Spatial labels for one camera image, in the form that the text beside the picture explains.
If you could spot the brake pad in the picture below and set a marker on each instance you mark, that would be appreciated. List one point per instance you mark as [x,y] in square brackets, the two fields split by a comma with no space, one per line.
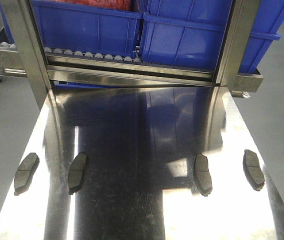
[76,173]
[202,175]
[252,170]
[25,172]

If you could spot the right blue plastic crate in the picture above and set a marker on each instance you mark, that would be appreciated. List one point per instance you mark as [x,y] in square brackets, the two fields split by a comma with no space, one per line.
[189,33]

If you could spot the blue plastic crate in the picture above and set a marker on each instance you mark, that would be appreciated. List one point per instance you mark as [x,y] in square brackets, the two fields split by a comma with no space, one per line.
[87,28]
[189,33]

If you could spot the left blue plastic crate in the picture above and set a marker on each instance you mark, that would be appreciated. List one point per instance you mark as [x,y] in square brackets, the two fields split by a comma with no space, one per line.
[87,28]

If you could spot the stainless steel roller rack frame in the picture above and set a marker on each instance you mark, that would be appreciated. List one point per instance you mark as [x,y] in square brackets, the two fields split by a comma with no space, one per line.
[42,69]

